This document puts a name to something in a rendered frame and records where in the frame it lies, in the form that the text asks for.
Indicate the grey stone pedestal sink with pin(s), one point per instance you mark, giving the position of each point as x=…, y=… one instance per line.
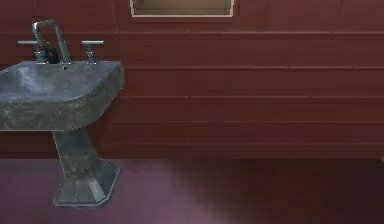
x=50, y=96

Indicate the grey metal sink faucet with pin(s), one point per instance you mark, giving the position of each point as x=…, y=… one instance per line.
x=63, y=46

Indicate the cream framed wall window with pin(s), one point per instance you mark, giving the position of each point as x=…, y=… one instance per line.
x=181, y=7

